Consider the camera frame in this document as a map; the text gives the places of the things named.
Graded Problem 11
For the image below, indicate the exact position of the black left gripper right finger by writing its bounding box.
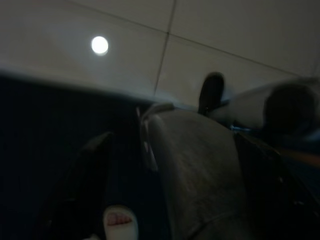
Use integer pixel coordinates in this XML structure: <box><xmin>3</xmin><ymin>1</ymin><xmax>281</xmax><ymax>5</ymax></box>
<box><xmin>234</xmin><ymin>131</ymin><xmax>320</xmax><ymax>240</ymax></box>

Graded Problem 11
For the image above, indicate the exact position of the person foot in white slipper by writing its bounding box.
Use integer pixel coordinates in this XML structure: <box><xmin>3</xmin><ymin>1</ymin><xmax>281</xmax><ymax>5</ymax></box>
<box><xmin>102</xmin><ymin>204</ymin><xmax>140</xmax><ymax>240</ymax></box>

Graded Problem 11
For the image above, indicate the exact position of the black robot right foot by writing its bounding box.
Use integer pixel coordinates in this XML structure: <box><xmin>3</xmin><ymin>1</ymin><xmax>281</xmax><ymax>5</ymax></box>
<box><xmin>196</xmin><ymin>71</ymin><xmax>226</xmax><ymax>118</ymax></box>

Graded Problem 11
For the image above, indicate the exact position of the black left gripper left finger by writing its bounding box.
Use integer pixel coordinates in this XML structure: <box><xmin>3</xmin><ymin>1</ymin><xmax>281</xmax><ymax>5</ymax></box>
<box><xmin>42</xmin><ymin>131</ymin><xmax>114</xmax><ymax>240</ymax></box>

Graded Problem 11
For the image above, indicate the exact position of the silver robot right leg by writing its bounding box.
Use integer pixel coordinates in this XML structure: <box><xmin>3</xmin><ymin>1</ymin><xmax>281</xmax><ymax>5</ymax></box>
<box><xmin>219</xmin><ymin>76</ymin><xmax>320</xmax><ymax>151</ymax></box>

